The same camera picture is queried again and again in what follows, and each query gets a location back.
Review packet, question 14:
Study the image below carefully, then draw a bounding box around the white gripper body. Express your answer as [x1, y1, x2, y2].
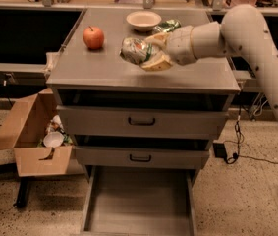
[166, 26, 197, 66]

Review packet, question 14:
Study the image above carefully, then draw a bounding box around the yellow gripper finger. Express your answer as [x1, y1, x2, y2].
[140, 53, 173, 72]
[144, 32, 170, 49]

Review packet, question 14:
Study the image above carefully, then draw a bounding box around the white green 7up can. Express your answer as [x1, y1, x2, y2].
[120, 37, 160, 65]

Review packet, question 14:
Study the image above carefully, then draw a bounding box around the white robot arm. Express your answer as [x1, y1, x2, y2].
[140, 4, 278, 121]

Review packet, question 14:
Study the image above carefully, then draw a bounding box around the green soda can on counter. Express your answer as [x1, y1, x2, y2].
[152, 19, 181, 33]

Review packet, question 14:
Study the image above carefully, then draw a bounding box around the grey top drawer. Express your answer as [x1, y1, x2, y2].
[57, 106, 228, 140]

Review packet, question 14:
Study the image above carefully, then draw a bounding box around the grey drawer cabinet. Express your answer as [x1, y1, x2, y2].
[46, 7, 241, 236]

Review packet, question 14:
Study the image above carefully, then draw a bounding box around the grey middle drawer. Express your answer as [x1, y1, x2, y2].
[74, 146, 209, 169]

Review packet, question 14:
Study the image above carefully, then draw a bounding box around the grey open bottom drawer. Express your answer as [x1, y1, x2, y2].
[81, 166, 198, 236]

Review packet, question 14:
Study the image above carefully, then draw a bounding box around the cream ceramic bowl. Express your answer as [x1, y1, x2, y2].
[126, 11, 162, 32]

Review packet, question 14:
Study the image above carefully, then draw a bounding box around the red apple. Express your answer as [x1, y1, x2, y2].
[83, 26, 104, 50]

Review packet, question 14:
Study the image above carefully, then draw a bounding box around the black power adapter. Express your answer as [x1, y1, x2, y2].
[213, 143, 227, 159]

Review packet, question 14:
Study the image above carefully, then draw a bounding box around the white bowl in box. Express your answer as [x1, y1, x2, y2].
[43, 132, 64, 148]

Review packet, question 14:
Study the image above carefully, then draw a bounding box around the brown cardboard box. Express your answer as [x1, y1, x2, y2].
[0, 88, 84, 177]

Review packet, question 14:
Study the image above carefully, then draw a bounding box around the black table leg base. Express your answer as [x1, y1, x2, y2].
[14, 177, 29, 208]

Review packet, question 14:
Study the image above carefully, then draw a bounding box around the black floor cable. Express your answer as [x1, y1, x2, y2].
[224, 105, 278, 168]

